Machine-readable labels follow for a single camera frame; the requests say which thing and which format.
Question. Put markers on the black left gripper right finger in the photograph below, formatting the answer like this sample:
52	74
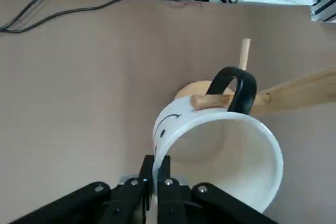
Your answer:
210	203

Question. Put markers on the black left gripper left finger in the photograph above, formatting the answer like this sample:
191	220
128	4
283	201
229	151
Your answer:
86	203

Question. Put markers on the light wooden mug stand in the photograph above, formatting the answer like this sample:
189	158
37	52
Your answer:
294	93

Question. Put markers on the aluminium camera post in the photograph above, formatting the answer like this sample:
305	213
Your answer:
324	9

